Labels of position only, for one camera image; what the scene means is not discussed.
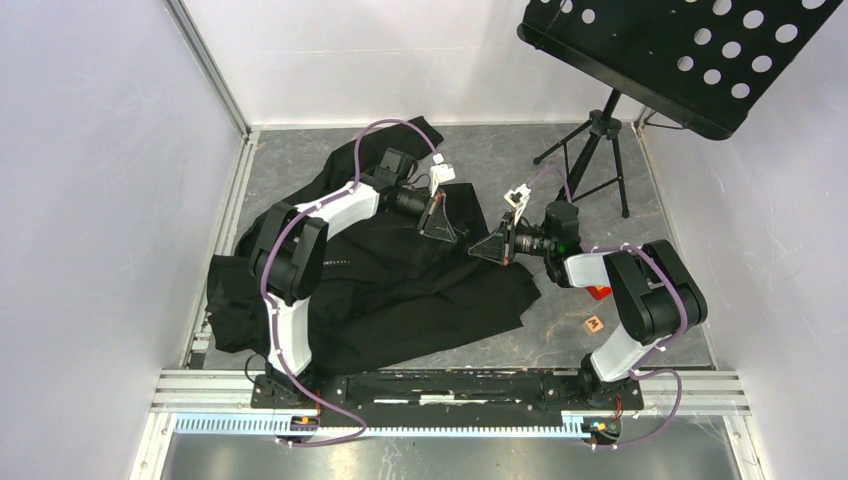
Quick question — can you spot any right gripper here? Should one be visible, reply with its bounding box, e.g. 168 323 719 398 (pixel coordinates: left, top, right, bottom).
469 211 554 266

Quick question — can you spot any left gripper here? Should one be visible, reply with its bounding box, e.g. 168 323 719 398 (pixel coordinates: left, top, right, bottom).
394 185 457 244

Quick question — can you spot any black jacket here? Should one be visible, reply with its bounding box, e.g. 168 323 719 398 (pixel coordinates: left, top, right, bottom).
206 125 541 375

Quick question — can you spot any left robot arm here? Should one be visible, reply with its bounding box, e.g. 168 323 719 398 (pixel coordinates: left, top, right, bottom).
250 148 458 408

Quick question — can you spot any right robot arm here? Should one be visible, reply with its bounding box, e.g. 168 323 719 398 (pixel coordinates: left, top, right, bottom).
468 200 708 408

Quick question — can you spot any red yellow toy block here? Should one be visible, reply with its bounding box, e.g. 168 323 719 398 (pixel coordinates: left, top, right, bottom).
586 286 612 301

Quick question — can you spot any wooden letter tile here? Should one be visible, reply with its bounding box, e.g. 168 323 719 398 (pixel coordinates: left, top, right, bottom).
583 316 604 335

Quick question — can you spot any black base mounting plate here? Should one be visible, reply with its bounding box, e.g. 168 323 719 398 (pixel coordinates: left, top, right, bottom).
250 369 645 429

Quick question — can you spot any black music stand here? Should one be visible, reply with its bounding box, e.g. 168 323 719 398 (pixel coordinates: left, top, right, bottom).
517 0 841 201

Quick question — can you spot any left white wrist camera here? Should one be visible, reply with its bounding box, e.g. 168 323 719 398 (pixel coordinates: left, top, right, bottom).
429 153 456 197

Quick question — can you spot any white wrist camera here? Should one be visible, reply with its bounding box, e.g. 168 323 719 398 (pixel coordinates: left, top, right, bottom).
504 183 532 225
429 153 456 197

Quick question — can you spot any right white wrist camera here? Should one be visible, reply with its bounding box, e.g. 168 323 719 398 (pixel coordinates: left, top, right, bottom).
504 183 532 225

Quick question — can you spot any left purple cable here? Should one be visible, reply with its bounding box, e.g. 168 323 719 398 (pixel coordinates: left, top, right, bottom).
259 117 442 449

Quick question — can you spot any white toothed cable duct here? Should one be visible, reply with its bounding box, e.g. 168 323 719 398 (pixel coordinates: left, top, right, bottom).
173 413 590 440

